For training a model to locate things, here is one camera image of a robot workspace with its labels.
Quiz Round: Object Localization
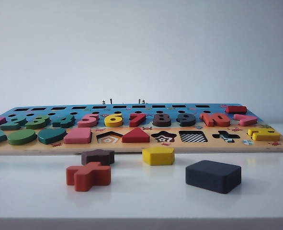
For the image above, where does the yellow pentagon block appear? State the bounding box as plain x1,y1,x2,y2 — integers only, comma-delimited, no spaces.
142,146,175,166

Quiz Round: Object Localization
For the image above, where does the brown number eight piece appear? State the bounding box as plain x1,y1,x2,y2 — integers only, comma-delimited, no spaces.
152,113,172,127

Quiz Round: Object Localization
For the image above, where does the yellow math sign piece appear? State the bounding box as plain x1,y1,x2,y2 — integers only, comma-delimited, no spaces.
248,127,282,141

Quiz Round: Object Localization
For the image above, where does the wooden number shape puzzle board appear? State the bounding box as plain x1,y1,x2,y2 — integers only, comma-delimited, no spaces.
0,103,283,154

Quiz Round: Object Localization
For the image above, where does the pink rectangle block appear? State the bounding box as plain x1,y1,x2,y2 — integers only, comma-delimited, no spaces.
63,127,92,144

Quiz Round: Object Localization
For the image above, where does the red minus sign piece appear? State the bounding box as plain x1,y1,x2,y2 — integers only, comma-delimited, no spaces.
225,106,248,114

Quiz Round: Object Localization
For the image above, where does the green oval block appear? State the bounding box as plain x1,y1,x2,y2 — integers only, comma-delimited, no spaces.
7,128,37,146

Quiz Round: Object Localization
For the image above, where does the red triangle block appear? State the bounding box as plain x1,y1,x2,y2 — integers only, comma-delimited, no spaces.
121,126,150,143

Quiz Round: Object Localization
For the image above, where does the green number two piece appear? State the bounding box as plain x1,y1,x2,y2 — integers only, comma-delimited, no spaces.
0,115,27,131

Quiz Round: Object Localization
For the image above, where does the teal teardrop block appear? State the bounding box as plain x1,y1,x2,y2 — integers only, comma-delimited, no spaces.
37,128,68,145

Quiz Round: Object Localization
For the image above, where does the pink greater-than sign piece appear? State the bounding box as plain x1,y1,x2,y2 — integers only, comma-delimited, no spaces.
233,114,258,127

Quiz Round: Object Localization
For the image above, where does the dark blue number nine piece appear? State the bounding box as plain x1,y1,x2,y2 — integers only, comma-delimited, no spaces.
176,113,196,127

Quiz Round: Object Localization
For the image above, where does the brown star block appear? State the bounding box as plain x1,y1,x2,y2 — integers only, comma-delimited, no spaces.
80,149,115,166

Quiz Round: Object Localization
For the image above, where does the red number seven piece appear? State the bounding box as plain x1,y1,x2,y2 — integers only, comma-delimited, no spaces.
129,113,147,127

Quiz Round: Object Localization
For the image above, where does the teal number four piece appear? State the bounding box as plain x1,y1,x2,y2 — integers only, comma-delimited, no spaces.
51,114,76,128

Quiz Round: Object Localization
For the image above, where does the pink number five piece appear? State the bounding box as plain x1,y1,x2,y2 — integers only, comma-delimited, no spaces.
78,113,100,128

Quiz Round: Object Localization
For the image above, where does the orange cross block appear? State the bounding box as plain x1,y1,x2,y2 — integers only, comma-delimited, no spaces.
66,161,112,192

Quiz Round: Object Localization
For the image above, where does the green number three piece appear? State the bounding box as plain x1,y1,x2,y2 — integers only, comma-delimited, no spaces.
25,115,50,129

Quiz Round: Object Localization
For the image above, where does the dark blue rectangular block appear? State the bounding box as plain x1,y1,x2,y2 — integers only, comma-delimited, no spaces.
185,160,242,188

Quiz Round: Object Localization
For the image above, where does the orange number ten piece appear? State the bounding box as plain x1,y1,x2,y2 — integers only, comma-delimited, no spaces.
200,112,232,127

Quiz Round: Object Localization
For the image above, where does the yellow number six piece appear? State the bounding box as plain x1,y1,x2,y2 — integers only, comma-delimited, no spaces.
104,113,124,128

